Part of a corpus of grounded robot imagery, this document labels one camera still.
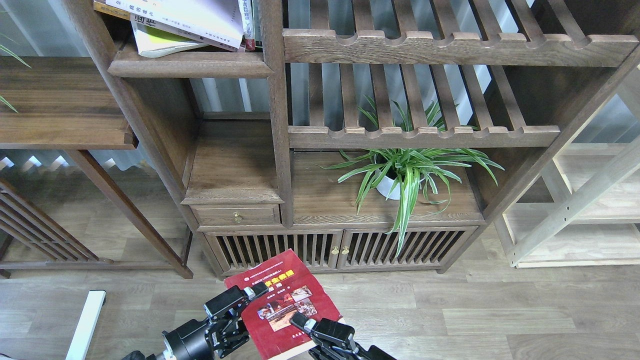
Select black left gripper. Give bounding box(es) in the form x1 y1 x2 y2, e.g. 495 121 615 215
162 282 268 360

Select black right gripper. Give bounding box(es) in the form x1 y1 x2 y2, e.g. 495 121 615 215
290 312 396 360

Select red paperback book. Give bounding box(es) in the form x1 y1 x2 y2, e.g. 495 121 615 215
224 249 345 360

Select yellow green paperback book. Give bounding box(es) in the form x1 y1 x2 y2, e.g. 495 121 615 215
131 20 207 59

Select white purple paperback book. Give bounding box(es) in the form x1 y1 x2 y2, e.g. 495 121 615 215
106 0 244 48

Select light wooden shelf rack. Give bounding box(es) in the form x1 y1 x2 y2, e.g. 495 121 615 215
494 68 640 268

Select brass drawer knob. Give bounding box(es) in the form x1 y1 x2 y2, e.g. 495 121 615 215
233 212 243 224

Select white metal stand leg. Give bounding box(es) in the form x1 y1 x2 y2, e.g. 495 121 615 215
65 289 106 360

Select white plant pot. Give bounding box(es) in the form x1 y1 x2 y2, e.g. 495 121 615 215
374 153 425 202

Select green spider plant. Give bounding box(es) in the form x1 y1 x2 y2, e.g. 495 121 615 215
318 94 505 257

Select dark wooden bookshelf cabinet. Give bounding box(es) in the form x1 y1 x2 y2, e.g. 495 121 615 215
62 0 639 276

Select dark wooden side table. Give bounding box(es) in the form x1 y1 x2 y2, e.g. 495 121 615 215
0 55 194 280

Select white red upright book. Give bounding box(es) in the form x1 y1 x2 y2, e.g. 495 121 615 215
238 0 256 52

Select dark green upright book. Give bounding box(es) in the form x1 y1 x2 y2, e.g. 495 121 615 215
251 0 263 51

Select green leaves at left edge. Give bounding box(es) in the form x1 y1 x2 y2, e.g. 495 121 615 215
0 33 33 100

